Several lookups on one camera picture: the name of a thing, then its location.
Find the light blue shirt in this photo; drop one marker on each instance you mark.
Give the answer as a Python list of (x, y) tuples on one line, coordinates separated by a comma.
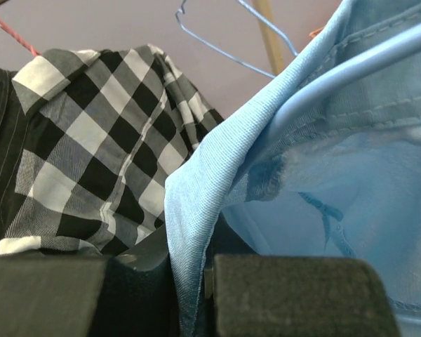
[(337, 176)]

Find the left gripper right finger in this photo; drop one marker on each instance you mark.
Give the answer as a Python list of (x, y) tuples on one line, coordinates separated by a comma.
[(297, 296)]

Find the blue wire hanger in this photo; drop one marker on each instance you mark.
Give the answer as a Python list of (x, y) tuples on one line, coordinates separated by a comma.
[(231, 29), (377, 58)]

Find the wooden clothes rack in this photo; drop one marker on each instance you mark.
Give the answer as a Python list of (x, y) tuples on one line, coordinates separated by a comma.
[(269, 37)]

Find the grey plaid shirt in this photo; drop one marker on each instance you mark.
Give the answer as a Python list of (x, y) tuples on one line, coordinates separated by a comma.
[(103, 131)]

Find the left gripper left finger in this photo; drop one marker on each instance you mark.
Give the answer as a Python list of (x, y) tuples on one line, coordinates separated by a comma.
[(130, 295)]

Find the pink wire hanger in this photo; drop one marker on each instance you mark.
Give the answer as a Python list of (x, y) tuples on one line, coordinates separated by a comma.
[(6, 28)]

